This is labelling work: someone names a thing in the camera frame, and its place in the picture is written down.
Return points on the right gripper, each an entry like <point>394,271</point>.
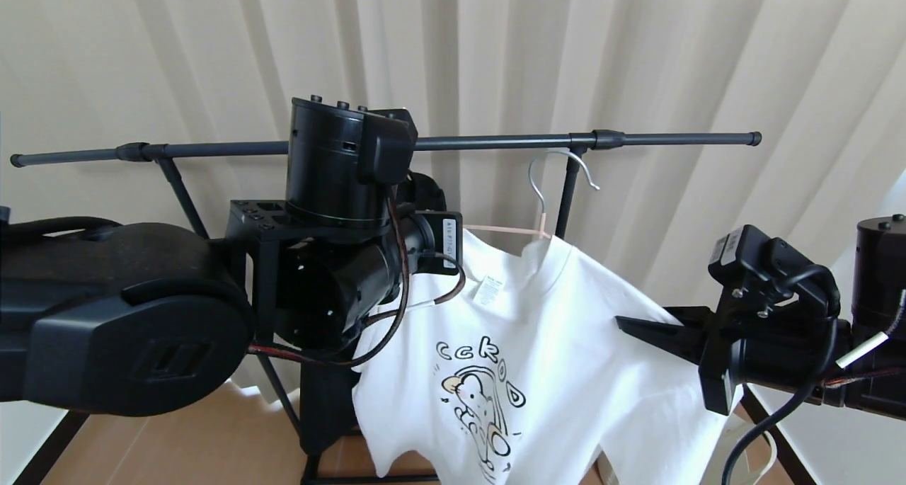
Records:
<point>778,357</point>

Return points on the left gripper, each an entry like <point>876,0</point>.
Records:
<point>340,294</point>

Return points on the black shorts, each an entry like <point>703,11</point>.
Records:
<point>325,407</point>

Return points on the white garment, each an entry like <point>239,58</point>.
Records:
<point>566,343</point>

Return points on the pink clothes hanger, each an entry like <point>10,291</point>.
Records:
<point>495,229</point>

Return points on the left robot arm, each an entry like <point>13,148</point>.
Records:
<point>127,329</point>

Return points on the white laundry basket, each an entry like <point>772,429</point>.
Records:
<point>729,464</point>

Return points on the black clothes rack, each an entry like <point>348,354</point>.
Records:
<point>637,139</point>

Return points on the beige curtain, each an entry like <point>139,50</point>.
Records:
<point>212,46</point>

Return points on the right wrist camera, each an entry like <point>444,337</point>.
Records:
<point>750,258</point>

